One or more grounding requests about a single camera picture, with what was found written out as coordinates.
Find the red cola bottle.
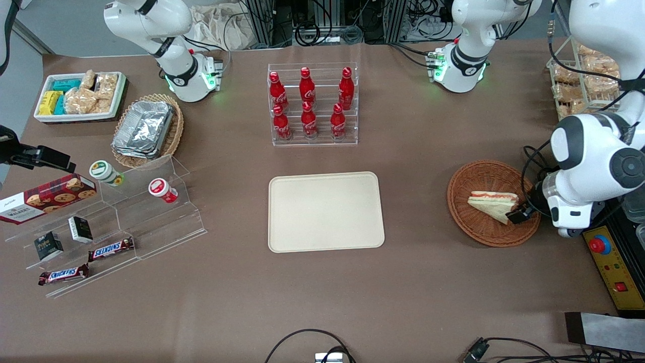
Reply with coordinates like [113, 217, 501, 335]
[330, 103, 347, 140]
[273, 104, 293, 141]
[338, 67, 355, 110]
[269, 71, 289, 112]
[299, 67, 316, 106]
[301, 101, 318, 139]

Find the green-lidded white cup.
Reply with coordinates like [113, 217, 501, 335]
[89, 160, 125, 188]

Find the yellow emergency stop box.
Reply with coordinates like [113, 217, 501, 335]
[582, 226, 645, 312]

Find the triangular sandwich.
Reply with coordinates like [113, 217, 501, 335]
[467, 191, 521, 225]

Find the red tartan cookie box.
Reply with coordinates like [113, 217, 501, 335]
[0, 173, 97, 225]

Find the black looped cable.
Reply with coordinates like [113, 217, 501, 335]
[265, 329, 356, 363]

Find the beige crumpled bag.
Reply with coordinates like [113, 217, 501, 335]
[189, 5, 263, 51]

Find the grey metal plate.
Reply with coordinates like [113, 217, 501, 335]
[564, 312, 645, 353]

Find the black metal stand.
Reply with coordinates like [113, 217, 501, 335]
[579, 199, 645, 318]

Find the small black box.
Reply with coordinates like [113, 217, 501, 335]
[34, 231, 65, 262]
[68, 216, 94, 244]

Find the white wire rack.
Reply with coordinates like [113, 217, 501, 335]
[547, 35, 626, 122]

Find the beige plastic tray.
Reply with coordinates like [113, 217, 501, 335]
[268, 171, 385, 254]

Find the red-lidded white cup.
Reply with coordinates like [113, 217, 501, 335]
[148, 177, 178, 204]

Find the aluminium foil tray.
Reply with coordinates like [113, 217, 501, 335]
[112, 140, 163, 160]
[114, 101, 175, 153]

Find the yellow snack pack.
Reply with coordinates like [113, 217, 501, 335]
[38, 91, 62, 116]

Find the brown chocolate bar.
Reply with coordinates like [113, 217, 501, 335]
[38, 263, 90, 286]
[88, 236, 135, 263]

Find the brown wicker basket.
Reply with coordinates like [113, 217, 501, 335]
[447, 160, 542, 248]

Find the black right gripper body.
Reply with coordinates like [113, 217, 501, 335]
[0, 125, 24, 165]

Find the aluminium frame post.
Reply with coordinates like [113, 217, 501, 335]
[247, 0, 276, 48]
[383, 0, 409, 44]

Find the thin black cable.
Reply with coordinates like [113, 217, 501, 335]
[484, 337, 645, 363]

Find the clear acrylic bottle rack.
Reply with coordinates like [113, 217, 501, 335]
[267, 63, 359, 147]

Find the clear acrylic stepped stand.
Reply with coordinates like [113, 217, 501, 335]
[0, 154, 208, 299]

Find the black cable connector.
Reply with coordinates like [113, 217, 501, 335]
[463, 338, 490, 363]

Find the white rectangular snack bin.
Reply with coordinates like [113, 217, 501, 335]
[33, 72, 127, 124]

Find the light oval wicker basket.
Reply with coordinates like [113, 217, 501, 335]
[111, 93, 184, 169]

